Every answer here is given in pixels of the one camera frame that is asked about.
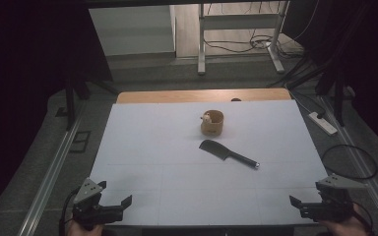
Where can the white foam board mat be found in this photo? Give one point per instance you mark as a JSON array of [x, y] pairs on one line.
[[203, 183]]

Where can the person's right hand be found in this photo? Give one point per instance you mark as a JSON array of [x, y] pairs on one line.
[[344, 227]]

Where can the white power strip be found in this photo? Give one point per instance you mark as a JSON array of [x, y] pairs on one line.
[[323, 123]]

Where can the white metal desk frame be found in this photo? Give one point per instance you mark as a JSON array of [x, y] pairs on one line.
[[239, 22]]

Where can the black metal stand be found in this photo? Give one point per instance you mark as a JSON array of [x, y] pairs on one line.
[[338, 95], [70, 101]]

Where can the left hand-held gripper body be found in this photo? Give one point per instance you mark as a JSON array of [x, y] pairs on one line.
[[90, 209]]

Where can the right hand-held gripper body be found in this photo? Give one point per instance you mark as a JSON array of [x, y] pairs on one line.
[[333, 205]]

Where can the grey panel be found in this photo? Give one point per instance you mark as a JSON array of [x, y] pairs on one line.
[[134, 29]]

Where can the black kitchen knife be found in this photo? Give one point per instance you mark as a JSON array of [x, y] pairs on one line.
[[224, 152]]

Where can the small black round knob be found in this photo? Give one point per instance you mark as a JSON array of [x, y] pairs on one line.
[[236, 99]]

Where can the person's left hand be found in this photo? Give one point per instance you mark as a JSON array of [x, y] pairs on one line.
[[82, 230]]

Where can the aluminium rail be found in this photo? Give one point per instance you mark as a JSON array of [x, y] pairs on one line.
[[364, 164], [50, 177]]

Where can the small beige figurine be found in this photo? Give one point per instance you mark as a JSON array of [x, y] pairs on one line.
[[206, 118]]

